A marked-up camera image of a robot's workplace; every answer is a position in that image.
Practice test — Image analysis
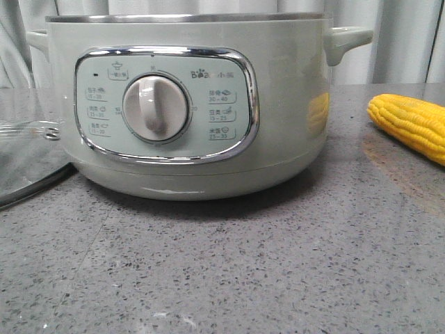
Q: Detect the glass pot lid steel rim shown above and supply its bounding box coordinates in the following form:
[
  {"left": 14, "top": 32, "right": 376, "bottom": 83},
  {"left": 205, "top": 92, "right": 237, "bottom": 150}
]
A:
[{"left": 1, "top": 120, "right": 76, "bottom": 209}]

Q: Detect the yellow corn cob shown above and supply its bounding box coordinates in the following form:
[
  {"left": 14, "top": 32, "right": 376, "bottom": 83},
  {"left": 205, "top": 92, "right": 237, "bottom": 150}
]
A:
[{"left": 367, "top": 94, "right": 444, "bottom": 166}]

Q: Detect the pale green electric cooking pot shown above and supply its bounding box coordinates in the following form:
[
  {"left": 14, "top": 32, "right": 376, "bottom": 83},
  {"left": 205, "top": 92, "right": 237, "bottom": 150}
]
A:
[{"left": 26, "top": 13, "right": 373, "bottom": 200}]

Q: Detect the black vertical cable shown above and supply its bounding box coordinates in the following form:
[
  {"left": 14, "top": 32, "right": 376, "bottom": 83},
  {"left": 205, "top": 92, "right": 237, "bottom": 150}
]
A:
[{"left": 423, "top": 0, "right": 444, "bottom": 84}]

